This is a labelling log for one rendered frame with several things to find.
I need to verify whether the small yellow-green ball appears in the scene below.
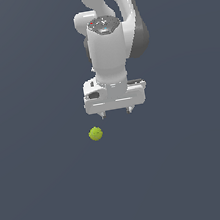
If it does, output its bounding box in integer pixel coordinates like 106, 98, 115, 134
87, 125, 105, 143

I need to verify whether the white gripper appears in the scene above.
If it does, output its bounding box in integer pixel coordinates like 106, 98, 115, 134
79, 70, 152, 123

